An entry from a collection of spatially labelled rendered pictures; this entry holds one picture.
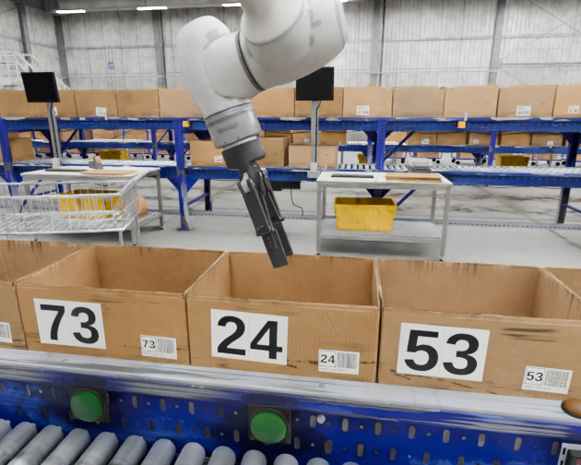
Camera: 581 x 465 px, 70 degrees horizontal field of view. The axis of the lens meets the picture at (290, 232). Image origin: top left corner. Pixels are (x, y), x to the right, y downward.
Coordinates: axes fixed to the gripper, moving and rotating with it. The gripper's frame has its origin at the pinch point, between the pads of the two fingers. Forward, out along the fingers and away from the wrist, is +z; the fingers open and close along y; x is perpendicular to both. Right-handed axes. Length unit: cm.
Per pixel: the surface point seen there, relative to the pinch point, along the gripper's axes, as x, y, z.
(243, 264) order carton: -19.2, -28.3, 8.6
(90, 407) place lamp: -48, 8, 19
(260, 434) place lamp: -14.5, 8.1, 33.3
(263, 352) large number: -10.8, 0.6, 20.5
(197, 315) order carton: -21.2, 0.4, 8.9
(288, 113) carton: -58, -453, -51
